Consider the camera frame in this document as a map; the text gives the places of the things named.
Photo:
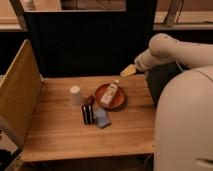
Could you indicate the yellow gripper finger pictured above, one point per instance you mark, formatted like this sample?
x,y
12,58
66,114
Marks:
x,y
128,71

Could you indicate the white ceramic cup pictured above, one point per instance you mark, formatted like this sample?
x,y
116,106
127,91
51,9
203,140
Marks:
x,y
76,96

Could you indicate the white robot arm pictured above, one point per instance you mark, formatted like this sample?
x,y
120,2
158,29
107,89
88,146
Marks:
x,y
183,131

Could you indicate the dark right side panel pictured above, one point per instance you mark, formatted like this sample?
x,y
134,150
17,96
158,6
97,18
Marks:
x,y
159,76

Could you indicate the brown round plate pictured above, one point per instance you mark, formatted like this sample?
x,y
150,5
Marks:
x,y
117,101

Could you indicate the white small bottle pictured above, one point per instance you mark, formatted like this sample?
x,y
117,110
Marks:
x,y
110,93

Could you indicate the black back panel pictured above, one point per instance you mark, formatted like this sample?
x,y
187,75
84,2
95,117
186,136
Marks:
x,y
82,43

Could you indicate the wooden side panel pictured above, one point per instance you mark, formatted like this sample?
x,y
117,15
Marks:
x,y
19,91

